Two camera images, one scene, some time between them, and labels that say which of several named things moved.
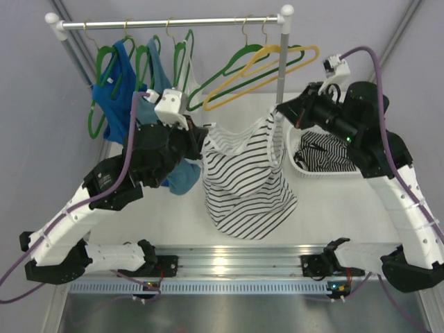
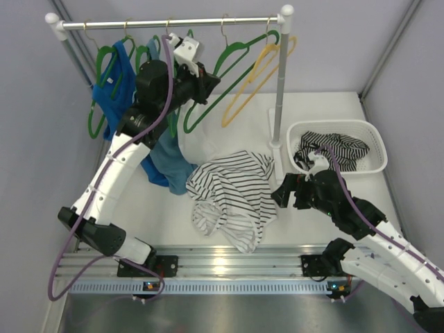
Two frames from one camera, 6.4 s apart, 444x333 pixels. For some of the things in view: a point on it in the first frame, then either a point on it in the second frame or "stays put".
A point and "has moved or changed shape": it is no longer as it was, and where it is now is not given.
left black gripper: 193,139 → 204,87
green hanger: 295,48 → 227,46
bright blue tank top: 113,93 stays put
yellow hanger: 260,53 → 229,114
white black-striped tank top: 246,189 has moved or changed shape
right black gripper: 298,110 → 293,182
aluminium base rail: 238,261 stays put
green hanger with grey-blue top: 146,60 stays put
